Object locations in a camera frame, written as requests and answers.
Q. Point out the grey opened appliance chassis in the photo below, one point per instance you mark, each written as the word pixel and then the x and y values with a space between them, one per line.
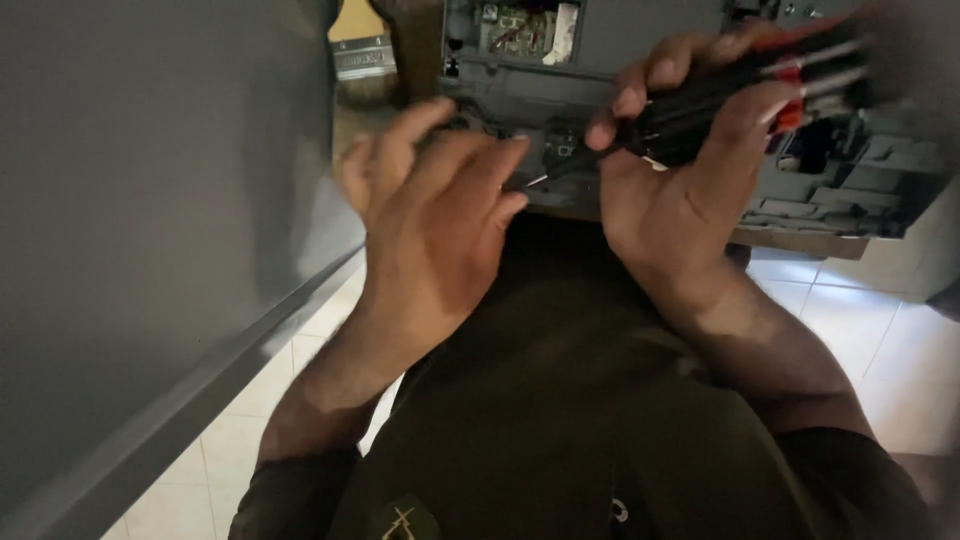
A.
pixel 840 187

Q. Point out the large grey metal panel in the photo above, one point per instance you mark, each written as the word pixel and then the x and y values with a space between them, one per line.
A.
pixel 150 225

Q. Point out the person's right hand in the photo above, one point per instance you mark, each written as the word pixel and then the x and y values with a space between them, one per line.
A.
pixel 667 217

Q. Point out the bundle of black red screwdrivers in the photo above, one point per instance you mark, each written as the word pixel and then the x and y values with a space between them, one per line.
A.
pixel 712 97

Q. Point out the person's left hand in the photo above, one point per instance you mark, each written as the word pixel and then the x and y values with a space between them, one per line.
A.
pixel 427 255

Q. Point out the person's dark olive shirt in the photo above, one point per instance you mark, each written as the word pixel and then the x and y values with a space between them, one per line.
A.
pixel 570 420

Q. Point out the green circuit board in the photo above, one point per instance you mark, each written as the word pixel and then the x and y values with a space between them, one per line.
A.
pixel 517 30

